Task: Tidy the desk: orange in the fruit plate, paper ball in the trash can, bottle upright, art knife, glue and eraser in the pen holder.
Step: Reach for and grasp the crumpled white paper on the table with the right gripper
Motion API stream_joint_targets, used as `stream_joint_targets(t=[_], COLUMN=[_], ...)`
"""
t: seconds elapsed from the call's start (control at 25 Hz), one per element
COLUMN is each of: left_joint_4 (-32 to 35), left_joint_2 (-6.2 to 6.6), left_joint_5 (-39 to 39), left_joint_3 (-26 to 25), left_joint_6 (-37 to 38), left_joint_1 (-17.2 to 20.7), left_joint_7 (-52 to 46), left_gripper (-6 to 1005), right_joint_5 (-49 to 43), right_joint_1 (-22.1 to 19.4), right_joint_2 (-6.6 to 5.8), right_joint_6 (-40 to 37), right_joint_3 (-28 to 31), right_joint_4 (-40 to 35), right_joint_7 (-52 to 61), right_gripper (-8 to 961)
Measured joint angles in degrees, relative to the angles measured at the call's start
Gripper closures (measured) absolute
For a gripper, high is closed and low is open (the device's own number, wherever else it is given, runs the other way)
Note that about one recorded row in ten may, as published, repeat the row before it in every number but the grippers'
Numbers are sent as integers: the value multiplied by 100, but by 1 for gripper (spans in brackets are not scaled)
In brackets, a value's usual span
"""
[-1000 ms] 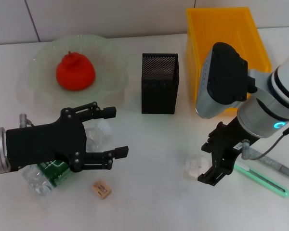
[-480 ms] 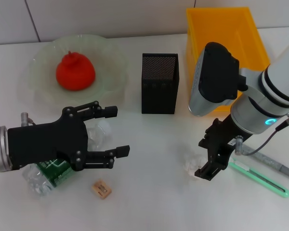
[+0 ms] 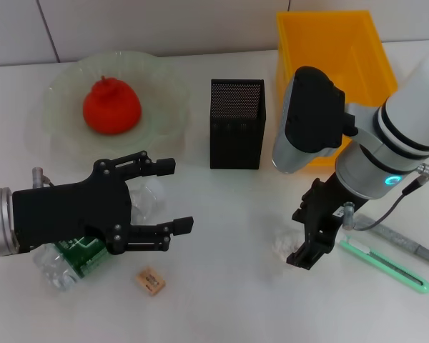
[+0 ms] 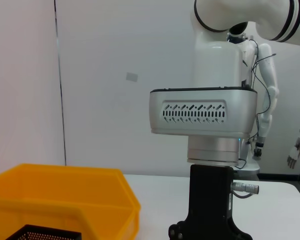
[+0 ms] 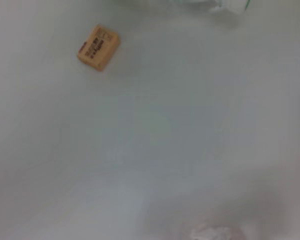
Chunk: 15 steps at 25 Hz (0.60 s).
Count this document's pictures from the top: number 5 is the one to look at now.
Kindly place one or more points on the clear water bottle green label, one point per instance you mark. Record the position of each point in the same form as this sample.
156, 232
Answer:
236, 6

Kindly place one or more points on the small tan eraser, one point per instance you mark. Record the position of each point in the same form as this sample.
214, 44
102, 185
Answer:
98, 47

